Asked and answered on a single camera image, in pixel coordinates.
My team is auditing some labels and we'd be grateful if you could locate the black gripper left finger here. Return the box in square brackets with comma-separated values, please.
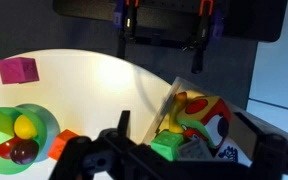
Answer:
[117, 110, 132, 140]

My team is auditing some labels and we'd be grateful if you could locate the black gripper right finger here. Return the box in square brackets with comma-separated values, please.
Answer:
[231, 111, 288, 162]

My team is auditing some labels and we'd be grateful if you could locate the orange block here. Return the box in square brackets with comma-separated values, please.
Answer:
[47, 128, 80, 162]

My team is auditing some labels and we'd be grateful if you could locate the blue white patterned block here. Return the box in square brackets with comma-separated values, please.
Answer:
[215, 136, 248, 164]

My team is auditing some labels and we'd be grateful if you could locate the wooden tray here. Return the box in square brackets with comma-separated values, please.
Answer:
[140, 76, 288, 168]

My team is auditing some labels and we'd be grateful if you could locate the green cube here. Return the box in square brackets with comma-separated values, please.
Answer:
[150, 129, 186, 162]

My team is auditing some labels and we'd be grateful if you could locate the soft cube with red circles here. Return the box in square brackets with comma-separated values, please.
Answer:
[176, 95, 232, 149]

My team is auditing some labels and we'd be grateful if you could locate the yellow orange toy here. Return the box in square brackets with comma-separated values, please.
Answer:
[167, 91, 189, 134]

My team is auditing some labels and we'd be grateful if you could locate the grey cube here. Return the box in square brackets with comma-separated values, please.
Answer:
[177, 137, 214, 161]

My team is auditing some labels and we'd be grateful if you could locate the green plate with fruit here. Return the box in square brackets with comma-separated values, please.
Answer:
[0, 103, 62, 176]

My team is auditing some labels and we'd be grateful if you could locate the orange black clamp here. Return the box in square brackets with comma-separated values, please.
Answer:
[113, 0, 142, 60]
[183, 0, 225, 75]

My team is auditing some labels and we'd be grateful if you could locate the yellow toy lemon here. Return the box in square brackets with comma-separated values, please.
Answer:
[13, 114, 38, 140]

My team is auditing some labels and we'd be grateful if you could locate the dark purple toy plum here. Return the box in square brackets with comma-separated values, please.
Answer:
[9, 139, 40, 166]

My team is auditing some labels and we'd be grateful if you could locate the black robot stand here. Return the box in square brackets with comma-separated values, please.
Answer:
[52, 0, 288, 43]

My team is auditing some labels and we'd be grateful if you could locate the magenta cube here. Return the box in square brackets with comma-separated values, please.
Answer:
[0, 56, 40, 85]

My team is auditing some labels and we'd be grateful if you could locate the red toy fruit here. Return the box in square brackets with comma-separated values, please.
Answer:
[0, 135, 27, 160]

